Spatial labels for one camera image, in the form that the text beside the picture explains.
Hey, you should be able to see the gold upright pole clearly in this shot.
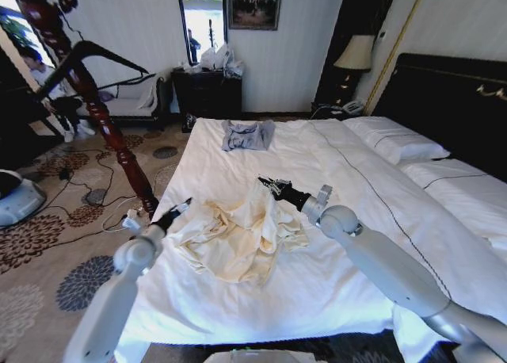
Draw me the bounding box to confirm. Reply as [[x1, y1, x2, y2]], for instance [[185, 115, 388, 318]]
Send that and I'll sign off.
[[363, 0, 431, 107]]

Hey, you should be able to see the black floor cable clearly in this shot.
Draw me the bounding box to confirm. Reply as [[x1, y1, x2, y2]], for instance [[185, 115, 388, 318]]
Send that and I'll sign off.
[[37, 147, 138, 231]]

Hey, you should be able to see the framed dark painting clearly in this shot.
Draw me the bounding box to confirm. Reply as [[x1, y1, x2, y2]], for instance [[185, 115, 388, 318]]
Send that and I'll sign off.
[[227, 0, 284, 32]]

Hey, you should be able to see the dark wooden dresser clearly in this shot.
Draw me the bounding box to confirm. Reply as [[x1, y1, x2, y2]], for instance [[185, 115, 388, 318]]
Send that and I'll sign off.
[[170, 67, 244, 121]]

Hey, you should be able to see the white floor cable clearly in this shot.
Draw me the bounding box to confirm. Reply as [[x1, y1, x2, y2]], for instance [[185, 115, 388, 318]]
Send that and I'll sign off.
[[101, 196, 140, 234]]

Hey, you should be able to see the person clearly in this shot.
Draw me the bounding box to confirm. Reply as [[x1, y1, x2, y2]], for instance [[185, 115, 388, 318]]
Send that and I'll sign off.
[[19, 47, 97, 143]]

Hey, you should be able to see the dark wooden headboard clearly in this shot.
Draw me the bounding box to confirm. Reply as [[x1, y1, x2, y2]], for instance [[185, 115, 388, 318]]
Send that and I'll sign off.
[[372, 52, 507, 184]]

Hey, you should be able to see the dark bedside table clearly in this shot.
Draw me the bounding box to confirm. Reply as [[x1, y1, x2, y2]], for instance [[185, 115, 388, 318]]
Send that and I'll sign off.
[[309, 100, 372, 121]]

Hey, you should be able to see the white plastic bag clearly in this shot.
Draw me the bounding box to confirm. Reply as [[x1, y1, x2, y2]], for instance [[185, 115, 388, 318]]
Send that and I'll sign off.
[[215, 43, 245, 78], [200, 47, 218, 71]]

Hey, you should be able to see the white rounded floor machine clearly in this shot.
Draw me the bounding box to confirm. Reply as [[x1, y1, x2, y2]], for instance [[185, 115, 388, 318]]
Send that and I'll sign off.
[[0, 168, 49, 227]]

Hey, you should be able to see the table lamp with cream shade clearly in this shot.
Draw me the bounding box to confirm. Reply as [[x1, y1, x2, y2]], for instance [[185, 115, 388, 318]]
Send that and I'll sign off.
[[333, 34, 375, 99]]

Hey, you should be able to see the dark-framed mirror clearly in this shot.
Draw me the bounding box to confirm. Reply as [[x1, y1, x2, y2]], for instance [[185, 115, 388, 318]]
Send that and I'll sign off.
[[175, 0, 230, 67]]

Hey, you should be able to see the white robot front shell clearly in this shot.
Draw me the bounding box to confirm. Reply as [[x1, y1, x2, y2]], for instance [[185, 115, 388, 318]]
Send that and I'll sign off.
[[204, 349, 304, 363]]

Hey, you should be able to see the red wooden clothes hanger stand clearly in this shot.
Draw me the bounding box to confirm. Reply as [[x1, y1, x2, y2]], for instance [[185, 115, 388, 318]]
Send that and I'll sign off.
[[16, 0, 161, 222]]

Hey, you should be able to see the bed with white duvet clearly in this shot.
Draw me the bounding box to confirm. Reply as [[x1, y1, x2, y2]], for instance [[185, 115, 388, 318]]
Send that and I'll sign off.
[[113, 116, 507, 363]]

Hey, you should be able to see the white pillow with dark stripe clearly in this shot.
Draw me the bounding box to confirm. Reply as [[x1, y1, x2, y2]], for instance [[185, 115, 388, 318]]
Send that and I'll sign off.
[[342, 116, 452, 166], [398, 158, 507, 243]]

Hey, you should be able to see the cream garment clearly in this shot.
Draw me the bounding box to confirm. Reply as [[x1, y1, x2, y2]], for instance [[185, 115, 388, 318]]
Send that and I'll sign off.
[[170, 178, 312, 287]]

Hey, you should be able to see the white upholstered chaise bench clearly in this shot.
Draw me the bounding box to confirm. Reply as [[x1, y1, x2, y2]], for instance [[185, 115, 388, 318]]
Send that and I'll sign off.
[[84, 72, 166, 131]]

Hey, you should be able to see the blue-grey shirt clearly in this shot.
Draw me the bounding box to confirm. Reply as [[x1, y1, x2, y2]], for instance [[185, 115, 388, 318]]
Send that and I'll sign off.
[[220, 119, 276, 154]]

